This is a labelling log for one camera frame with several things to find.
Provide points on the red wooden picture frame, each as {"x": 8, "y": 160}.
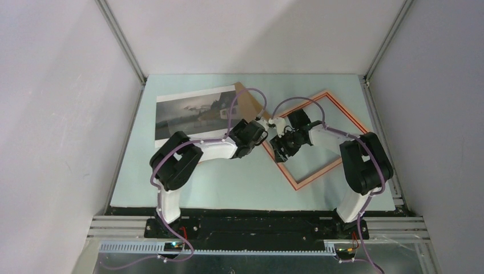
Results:
{"x": 330, "y": 161}

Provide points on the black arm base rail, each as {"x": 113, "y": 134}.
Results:
{"x": 257, "y": 230}

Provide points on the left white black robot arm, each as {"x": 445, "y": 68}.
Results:
{"x": 175, "y": 161}

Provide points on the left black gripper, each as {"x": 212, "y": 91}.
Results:
{"x": 255, "y": 142}

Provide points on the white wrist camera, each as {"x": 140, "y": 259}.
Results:
{"x": 279, "y": 124}
{"x": 263, "y": 123}

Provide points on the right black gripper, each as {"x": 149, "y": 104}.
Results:
{"x": 278, "y": 143}

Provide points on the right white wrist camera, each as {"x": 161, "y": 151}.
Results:
{"x": 279, "y": 124}

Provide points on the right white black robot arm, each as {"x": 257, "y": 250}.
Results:
{"x": 366, "y": 165}

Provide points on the grey slotted cable duct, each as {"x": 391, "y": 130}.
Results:
{"x": 162, "y": 248}

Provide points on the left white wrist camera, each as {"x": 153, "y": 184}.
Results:
{"x": 263, "y": 123}

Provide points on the brown backing board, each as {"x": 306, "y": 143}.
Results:
{"x": 251, "y": 103}

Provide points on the landscape photo print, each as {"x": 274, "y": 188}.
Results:
{"x": 199, "y": 114}

